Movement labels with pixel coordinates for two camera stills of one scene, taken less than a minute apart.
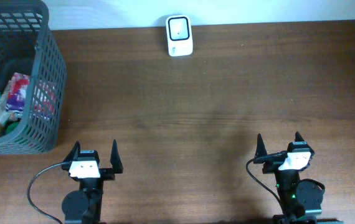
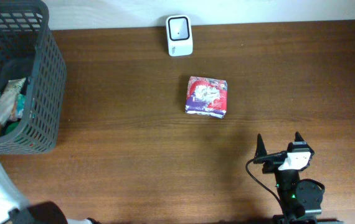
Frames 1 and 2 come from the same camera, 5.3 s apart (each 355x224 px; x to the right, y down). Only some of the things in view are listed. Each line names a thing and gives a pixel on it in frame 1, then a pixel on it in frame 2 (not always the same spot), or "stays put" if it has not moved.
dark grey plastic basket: [16, 37] stays put
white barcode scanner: [179, 35] stays put
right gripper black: [271, 165] stays put
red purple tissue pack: [17, 91] to [206, 97]
